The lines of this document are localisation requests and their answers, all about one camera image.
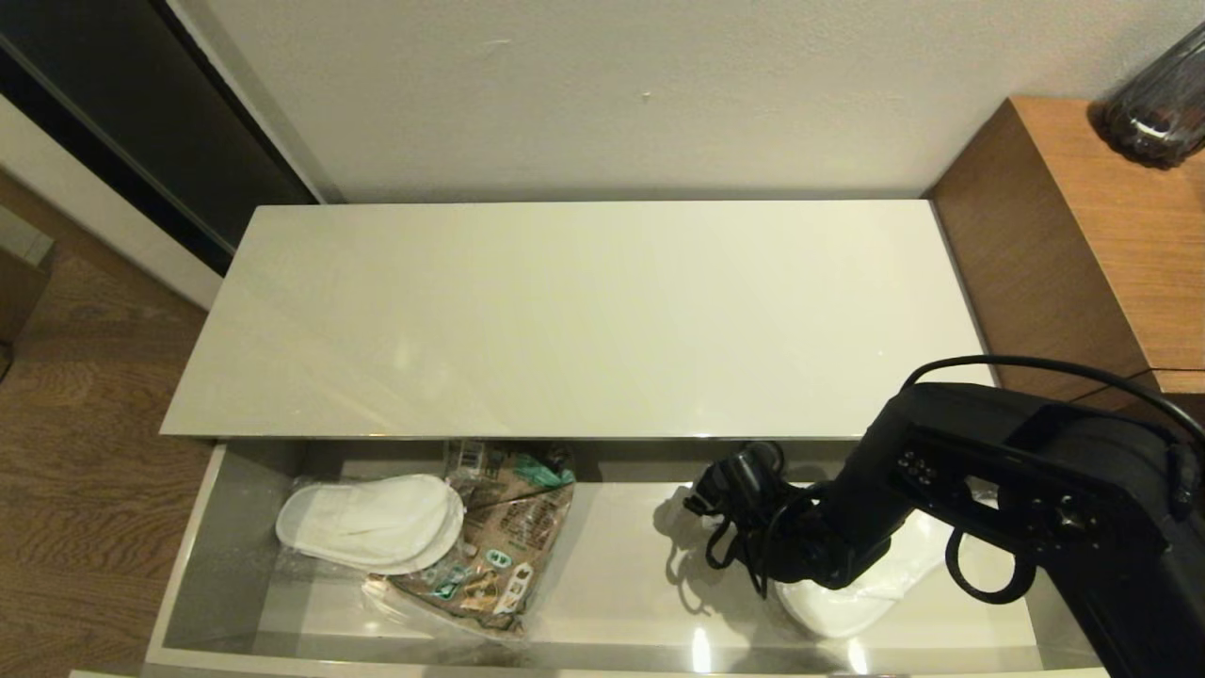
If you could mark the dark glass vase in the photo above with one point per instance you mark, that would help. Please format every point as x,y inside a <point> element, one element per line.
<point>1163,108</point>

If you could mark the brown printed snack bag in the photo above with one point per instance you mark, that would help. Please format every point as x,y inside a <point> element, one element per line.
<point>518,527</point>

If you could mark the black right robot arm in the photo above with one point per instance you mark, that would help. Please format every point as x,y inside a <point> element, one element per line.
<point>988,471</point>

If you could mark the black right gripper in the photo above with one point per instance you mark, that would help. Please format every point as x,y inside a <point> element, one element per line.
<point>753,541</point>

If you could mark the dark door panel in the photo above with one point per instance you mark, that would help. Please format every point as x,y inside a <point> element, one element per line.
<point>141,94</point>

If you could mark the brown wooden side cabinet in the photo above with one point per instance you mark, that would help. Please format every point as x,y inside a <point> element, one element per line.
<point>1064,235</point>

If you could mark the white slippers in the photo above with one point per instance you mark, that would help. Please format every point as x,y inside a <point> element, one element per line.
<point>838,612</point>
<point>367,518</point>

